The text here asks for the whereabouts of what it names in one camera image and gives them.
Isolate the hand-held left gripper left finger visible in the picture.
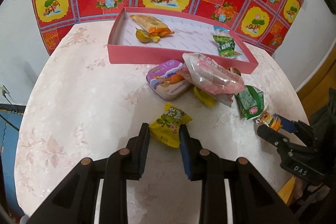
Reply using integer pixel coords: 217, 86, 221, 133
26, 123, 151, 224

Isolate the blue board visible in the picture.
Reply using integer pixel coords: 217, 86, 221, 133
0, 102, 27, 214

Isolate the long orange snack packet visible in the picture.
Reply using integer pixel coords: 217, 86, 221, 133
129, 14, 175, 38

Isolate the blue-edged clear candy packet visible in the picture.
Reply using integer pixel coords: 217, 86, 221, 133
213, 25, 231, 37

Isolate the yellow green-print candy packet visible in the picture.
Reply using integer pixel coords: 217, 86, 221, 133
149, 102, 193, 149

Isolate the small plain yellow packet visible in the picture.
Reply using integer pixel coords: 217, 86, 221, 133
193, 85, 217, 108

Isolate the green snack packet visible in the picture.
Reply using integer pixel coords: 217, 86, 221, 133
212, 34, 243, 58

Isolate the pink cardboard box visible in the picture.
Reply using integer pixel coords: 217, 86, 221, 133
107, 7, 259, 74

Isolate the orange-yellow small snack packet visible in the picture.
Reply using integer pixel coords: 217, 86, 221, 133
255, 111, 282, 131

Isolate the green packet with pink label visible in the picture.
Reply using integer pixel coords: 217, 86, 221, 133
234, 85, 269, 121

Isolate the purple candy tin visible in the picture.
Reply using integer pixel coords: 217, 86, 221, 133
146, 59, 193, 102

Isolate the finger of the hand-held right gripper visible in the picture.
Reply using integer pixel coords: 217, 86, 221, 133
257, 124, 292, 151
274, 114, 311, 135

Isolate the white floral tablecloth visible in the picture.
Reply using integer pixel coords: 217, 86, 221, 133
16, 22, 310, 224

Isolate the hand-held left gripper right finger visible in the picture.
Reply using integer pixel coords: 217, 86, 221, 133
179, 125, 300, 224

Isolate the orange jelly cup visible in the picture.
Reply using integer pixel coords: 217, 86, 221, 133
135, 27, 160, 44

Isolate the pink jelly drink pouch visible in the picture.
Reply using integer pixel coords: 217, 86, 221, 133
182, 52, 245, 106

